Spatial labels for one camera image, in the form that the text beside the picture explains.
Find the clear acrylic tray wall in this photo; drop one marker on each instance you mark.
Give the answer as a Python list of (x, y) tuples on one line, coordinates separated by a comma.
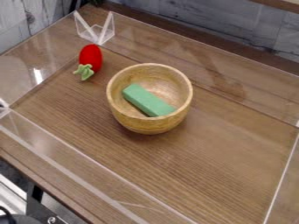
[(85, 185)]

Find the wooden bowl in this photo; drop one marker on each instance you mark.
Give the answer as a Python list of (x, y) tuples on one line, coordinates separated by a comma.
[(163, 81)]

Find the green rectangular block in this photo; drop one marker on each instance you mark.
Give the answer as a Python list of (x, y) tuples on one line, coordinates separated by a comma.
[(153, 105)]

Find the clear acrylic corner bracket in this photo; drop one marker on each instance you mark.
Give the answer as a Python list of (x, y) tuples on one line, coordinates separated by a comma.
[(95, 33)]

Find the red plush fruit green stem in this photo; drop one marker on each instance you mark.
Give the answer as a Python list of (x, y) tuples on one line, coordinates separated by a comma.
[(90, 61)]

